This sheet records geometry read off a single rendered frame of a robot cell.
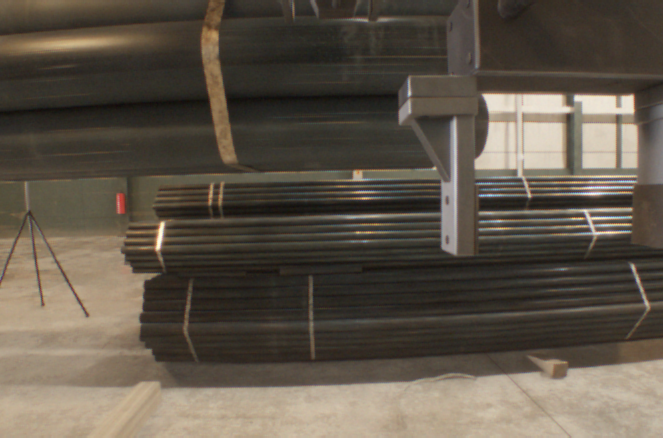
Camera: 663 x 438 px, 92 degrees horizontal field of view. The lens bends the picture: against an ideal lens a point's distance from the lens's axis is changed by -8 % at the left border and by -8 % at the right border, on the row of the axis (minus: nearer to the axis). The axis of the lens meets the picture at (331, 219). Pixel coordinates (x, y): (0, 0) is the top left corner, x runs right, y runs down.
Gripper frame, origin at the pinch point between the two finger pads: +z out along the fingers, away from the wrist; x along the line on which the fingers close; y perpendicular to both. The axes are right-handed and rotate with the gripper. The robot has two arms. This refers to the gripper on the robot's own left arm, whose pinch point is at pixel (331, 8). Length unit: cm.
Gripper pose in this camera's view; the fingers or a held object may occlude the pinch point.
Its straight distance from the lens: 62.4
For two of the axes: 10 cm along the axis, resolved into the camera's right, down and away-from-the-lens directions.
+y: -0.2, -10.0, -0.7
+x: -10.0, 0.3, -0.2
